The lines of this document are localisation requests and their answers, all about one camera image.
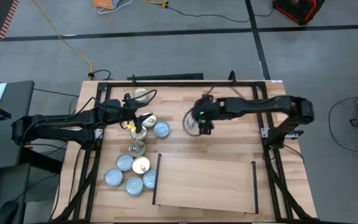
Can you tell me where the white cable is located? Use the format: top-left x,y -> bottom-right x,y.
97,0 -> 134,15

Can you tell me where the black metal table frame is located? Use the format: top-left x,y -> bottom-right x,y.
53,79 -> 318,224

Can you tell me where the red black equipment case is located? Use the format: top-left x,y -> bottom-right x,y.
272,0 -> 326,26

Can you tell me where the black computer mouse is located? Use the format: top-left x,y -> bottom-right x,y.
0,200 -> 20,224

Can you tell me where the black cable with plug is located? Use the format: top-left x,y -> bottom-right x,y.
87,69 -> 112,81

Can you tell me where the orange box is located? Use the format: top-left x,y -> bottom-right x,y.
92,0 -> 122,11

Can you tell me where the black low desk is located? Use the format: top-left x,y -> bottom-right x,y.
0,163 -> 31,224

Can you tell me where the black looped floor cable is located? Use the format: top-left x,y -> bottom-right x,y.
327,95 -> 358,154

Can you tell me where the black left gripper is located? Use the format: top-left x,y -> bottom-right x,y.
121,95 -> 154,134

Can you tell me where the yellow cable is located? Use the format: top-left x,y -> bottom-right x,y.
30,0 -> 94,74

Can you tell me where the thin black cable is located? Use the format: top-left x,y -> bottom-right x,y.
32,88 -> 80,98

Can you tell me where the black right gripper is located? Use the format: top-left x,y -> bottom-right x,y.
193,94 -> 223,135

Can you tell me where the black flat bar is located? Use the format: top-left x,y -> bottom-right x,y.
127,73 -> 204,82

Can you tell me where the yellow cable plug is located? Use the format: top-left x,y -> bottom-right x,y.
143,0 -> 169,8

